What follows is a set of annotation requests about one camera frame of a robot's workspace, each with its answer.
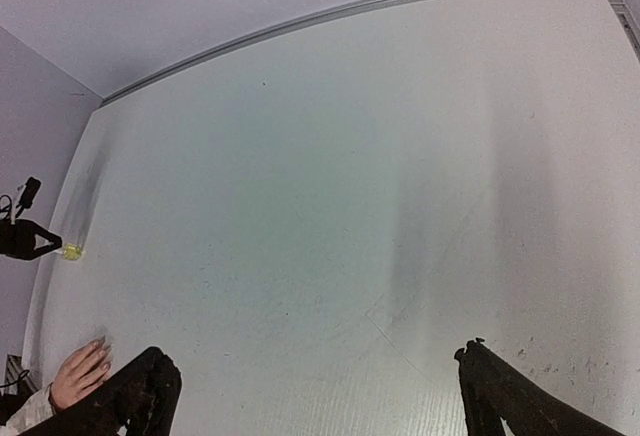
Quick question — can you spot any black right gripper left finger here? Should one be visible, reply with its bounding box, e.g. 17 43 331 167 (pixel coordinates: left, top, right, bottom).
29 346 182 436

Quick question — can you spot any beige sleeved forearm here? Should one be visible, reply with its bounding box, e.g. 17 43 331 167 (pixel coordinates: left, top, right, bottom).
1 385 57 436

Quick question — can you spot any yellow nail polish bottle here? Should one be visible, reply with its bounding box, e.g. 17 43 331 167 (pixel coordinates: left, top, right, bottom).
61 243 83 261

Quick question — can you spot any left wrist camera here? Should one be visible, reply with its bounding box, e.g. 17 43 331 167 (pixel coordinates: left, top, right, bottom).
15 177 41 218

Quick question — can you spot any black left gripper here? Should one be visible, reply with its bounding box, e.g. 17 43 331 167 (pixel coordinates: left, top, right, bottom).
1 219 62 259

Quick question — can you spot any aluminium table rear rail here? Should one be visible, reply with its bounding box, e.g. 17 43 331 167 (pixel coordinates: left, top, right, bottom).
101 0 428 107

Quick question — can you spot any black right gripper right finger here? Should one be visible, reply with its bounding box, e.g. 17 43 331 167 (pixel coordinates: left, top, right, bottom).
454 338 618 435

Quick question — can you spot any bare human hand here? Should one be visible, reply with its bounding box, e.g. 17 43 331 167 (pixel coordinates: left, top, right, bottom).
50 337 111 411

